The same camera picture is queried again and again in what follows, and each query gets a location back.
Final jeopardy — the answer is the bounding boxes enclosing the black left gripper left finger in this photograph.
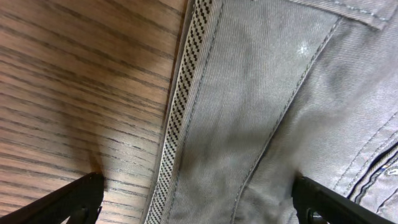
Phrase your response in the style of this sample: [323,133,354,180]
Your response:
[1,172,104,224]

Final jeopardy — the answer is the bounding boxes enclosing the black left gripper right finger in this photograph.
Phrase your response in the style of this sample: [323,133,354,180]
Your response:
[291,175,393,224]

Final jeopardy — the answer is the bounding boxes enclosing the grey shorts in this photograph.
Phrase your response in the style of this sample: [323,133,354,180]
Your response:
[142,0,397,223]

